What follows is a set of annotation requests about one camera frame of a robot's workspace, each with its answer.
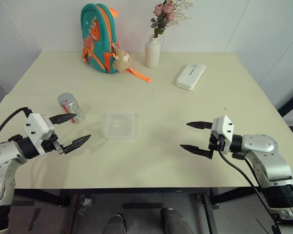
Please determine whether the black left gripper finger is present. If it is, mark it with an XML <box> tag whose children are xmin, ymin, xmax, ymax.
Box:
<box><xmin>63</xmin><ymin>134</ymin><xmax>92</xmax><ymax>155</ymax></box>
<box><xmin>48</xmin><ymin>113</ymin><xmax>78</xmax><ymax>126</ymax></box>

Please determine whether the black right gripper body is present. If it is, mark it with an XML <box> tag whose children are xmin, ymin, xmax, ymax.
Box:
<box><xmin>208</xmin><ymin>131</ymin><xmax>225</xmax><ymax>153</ymax></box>

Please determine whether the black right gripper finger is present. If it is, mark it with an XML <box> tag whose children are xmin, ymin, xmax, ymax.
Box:
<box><xmin>186</xmin><ymin>120</ymin><xmax>214</xmax><ymax>130</ymax></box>
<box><xmin>180</xmin><ymin>144</ymin><xmax>214</xmax><ymax>160</ymax></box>

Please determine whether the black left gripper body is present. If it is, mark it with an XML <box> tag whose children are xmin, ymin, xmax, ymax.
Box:
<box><xmin>41</xmin><ymin>133</ymin><xmax>65</xmax><ymax>156</ymax></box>

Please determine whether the clear plastic jar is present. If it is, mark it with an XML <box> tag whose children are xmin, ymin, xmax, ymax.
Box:
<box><xmin>59</xmin><ymin>98</ymin><xmax>86</xmax><ymax>124</ymax></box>

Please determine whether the grey plastic jar lid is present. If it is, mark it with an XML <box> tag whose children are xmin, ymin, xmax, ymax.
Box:
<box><xmin>57</xmin><ymin>93</ymin><xmax>74</xmax><ymax>106</ymax></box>

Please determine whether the clear plastic rectangular container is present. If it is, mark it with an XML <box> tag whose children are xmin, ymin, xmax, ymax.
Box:
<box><xmin>104</xmin><ymin>110</ymin><xmax>139</xmax><ymax>140</ymax></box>

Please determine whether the white oblong case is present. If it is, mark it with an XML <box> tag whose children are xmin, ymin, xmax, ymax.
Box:
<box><xmin>175</xmin><ymin>62</ymin><xmax>207</xmax><ymax>92</ymax></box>

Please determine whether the dark grey rounded shape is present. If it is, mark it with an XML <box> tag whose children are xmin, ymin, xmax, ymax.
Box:
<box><xmin>103</xmin><ymin>214</ymin><xmax>128</xmax><ymax>234</ymax></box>
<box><xmin>160</xmin><ymin>207</ymin><xmax>194</xmax><ymax>234</ymax></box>

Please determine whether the white ceramic vase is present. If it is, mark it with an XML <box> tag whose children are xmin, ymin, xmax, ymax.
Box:
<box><xmin>145</xmin><ymin>35</ymin><xmax>161</xmax><ymax>69</ymax></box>

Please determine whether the teal dinosaur backpack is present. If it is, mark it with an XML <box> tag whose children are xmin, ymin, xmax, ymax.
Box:
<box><xmin>81</xmin><ymin>3</ymin><xmax>153</xmax><ymax>83</ymax></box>

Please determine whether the pink artificial flower bunch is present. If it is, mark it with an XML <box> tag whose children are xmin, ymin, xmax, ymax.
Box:
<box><xmin>150</xmin><ymin>0</ymin><xmax>194</xmax><ymax>39</ymax></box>

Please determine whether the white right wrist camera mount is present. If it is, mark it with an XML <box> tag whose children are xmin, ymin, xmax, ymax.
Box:
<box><xmin>211</xmin><ymin>115</ymin><xmax>235</xmax><ymax>155</ymax></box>

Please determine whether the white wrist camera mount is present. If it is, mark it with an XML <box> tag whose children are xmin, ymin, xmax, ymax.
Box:
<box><xmin>24</xmin><ymin>113</ymin><xmax>56</xmax><ymax>156</ymax></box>
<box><xmin>211</xmin><ymin>115</ymin><xmax>235</xmax><ymax>155</ymax></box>

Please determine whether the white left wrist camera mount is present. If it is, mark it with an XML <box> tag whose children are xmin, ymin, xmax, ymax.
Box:
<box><xmin>24</xmin><ymin>113</ymin><xmax>56</xmax><ymax>156</ymax></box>

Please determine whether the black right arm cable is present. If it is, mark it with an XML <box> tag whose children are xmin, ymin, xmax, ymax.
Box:
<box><xmin>218</xmin><ymin>148</ymin><xmax>280</xmax><ymax>234</ymax></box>

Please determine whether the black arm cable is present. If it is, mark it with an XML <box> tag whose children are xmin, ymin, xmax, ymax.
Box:
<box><xmin>0</xmin><ymin>106</ymin><xmax>33</xmax><ymax>145</ymax></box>
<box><xmin>218</xmin><ymin>148</ymin><xmax>280</xmax><ymax>234</ymax></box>

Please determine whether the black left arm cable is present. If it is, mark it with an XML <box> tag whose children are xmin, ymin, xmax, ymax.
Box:
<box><xmin>0</xmin><ymin>106</ymin><xmax>33</xmax><ymax>145</ymax></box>

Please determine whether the beige plush toy keychain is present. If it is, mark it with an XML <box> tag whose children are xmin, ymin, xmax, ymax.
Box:
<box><xmin>112</xmin><ymin>49</ymin><xmax>133</xmax><ymax>72</ymax></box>

